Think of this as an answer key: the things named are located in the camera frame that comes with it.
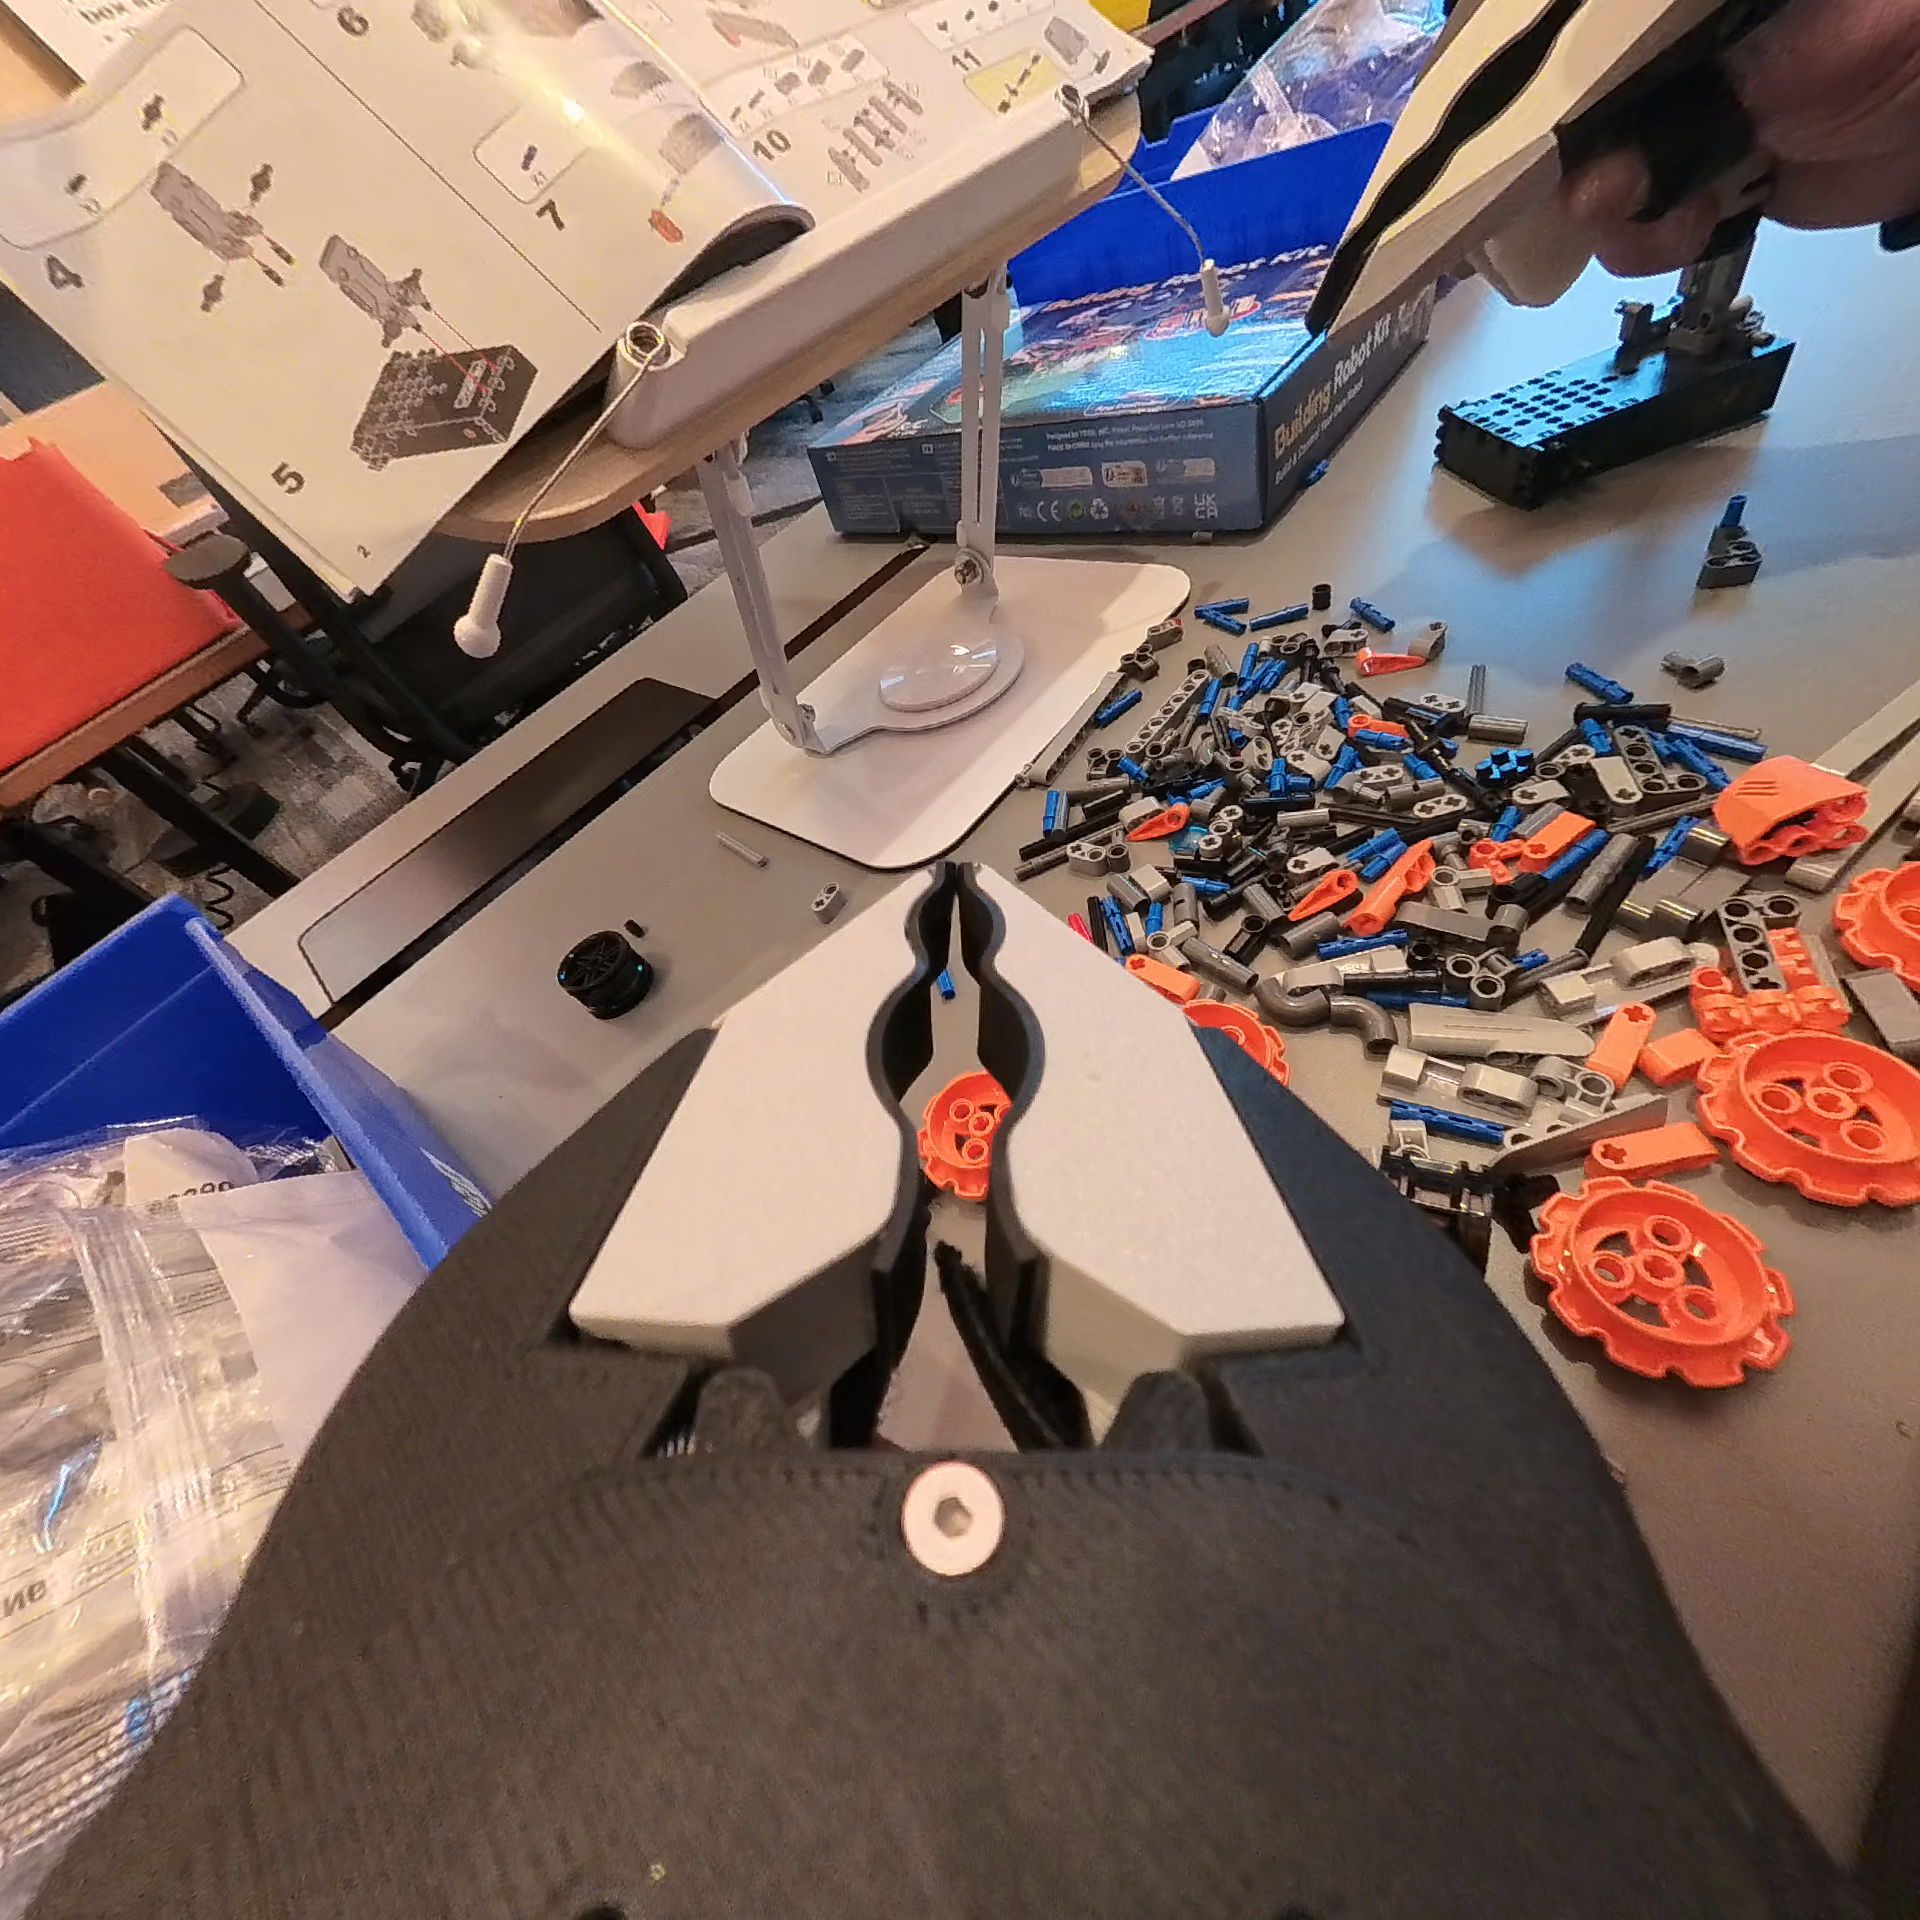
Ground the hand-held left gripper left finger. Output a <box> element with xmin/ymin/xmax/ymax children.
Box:
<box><xmin>570</xmin><ymin>864</ymin><xmax>959</xmax><ymax>1446</ymax></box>

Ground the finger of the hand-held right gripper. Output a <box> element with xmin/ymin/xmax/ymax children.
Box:
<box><xmin>1302</xmin><ymin>0</ymin><xmax>1554</xmax><ymax>330</ymax></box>
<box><xmin>1312</xmin><ymin>0</ymin><xmax>1741</xmax><ymax>333</ymax></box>

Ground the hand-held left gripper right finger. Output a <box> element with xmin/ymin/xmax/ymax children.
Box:
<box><xmin>965</xmin><ymin>867</ymin><xmax>1346</xmax><ymax>1432</ymax></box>

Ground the grey frame piece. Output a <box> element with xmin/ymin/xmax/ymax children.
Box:
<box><xmin>1612</xmin><ymin>247</ymin><xmax>1759</xmax><ymax>369</ymax></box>

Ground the pile of small building pieces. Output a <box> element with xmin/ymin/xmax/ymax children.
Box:
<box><xmin>1019</xmin><ymin>576</ymin><xmax>1920</xmax><ymax>1248</ymax></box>

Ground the blue storage bin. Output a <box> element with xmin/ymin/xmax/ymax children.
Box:
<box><xmin>0</xmin><ymin>897</ymin><xmax>496</xmax><ymax>1279</ymax></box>

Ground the person's right hand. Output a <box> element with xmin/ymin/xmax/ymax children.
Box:
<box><xmin>1568</xmin><ymin>0</ymin><xmax>1920</xmax><ymax>280</ymax></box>

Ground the clear plastic bag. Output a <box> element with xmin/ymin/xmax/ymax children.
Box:
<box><xmin>0</xmin><ymin>1125</ymin><xmax>430</xmax><ymax>1920</ymax></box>
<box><xmin>1215</xmin><ymin>0</ymin><xmax>1450</xmax><ymax>161</ymax></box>

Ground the black perforated motor block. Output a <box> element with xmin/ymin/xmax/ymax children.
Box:
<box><xmin>1438</xmin><ymin>322</ymin><xmax>1797</xmax><ymax>513</ymax></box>

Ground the small black wheel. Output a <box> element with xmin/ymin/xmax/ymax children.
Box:
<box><xmin>557</xmin><ymin>931</ymin><xmax>654</xmax><ymax>1023</ymax></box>

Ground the group of orange gear wheels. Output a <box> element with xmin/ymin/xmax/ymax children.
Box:
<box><xmin>915</xmin><ymin>862</ymin><xmax>1920</xmax><ymax>1390</ymax></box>

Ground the long grey holed beam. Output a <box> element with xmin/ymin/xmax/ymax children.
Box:
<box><xmin>1019</xmin><ymin>670</ymin><xmax>1128</xmax><ymax>790</ymax></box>

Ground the white book stand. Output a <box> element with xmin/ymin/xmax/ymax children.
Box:
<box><xmin>604</xmin><ymin>89</ymin><xmax>1192</xmax><ymax>874</ymax></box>

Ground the blue robot kit box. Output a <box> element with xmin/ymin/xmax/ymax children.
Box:
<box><xmin>806</xmin><ymin>257</ymin><xmax>1443</xmax><ymax>539</ymax></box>

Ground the long light grey beam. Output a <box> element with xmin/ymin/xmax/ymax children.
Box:
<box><xmin>1791</xmin><ymin>810</ymin><xmax>1920</xmax><ymax>895</ymax></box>
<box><xmin>1807</xmin><ymin>697</ymin><xmax>1920</xmax><ymax>784</ymax></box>

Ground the orange curved panel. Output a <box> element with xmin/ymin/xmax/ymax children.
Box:
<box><xmin>1711</xmin><ymin>754</ymin><xmax>1872</xmax><ymax>870</ymax></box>

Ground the red plastic object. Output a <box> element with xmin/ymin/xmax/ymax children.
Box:
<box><xmin>0</xmin><ymin>450</ymin><xmax>227</xmax><ymax>775</ymax></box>

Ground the white instruction booklet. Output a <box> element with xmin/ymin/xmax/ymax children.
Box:
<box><xmin>0</xmin><ymin>0</ymin><xmax>1156</xmax><ymax>602</ymax></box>

